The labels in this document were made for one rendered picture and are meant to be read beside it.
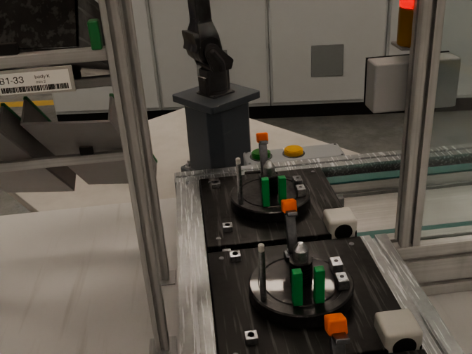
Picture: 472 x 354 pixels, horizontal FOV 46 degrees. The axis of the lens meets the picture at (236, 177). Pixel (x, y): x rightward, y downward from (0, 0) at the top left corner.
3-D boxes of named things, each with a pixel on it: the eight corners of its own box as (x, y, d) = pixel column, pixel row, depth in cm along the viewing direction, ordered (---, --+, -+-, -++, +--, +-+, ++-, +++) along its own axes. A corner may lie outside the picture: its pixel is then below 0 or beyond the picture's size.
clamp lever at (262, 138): (259, 173, 102) (255, 133, 101) (270, 173, 102) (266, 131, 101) (261, 175, 98) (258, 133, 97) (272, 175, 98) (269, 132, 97)
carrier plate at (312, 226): (200, 187, 108) (199, 178, 107) (320, 175, 110) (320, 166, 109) (207, 257, 87) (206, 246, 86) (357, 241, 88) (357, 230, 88)
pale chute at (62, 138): (88, 184, 104) (90, 162, 106) (156, 182, 103) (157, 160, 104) (19, 125, 78) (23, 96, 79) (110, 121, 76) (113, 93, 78)
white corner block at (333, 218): (322, 229, 92) (322, 208, 90) (348, 226, 93) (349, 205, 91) (329, 244, 88) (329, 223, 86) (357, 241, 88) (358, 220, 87)
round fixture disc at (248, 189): (227, 187, 103) (226, 178, 102) (300, 180, 104) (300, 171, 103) (234, 227, 91) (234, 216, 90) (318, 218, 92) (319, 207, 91)
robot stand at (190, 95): (224, 154, 144) (218, 79, 135) (264, 169, 134) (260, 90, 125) (180, 172, 136) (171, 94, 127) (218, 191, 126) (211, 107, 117)
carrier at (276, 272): (208, 263, 86) (201, 192, 80) (359, 246, 87) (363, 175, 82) (221, 384, 64) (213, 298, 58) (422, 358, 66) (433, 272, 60)
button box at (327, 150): (244, 176, 123) (242, 150, 120) (336, 166, 124) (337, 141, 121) (248, 190, 117) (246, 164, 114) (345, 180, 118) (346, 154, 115)
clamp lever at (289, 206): (284, 251, 79) (279, 199, 78) (298, 250, 79) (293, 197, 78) (289, 257, 75) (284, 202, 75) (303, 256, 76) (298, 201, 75)
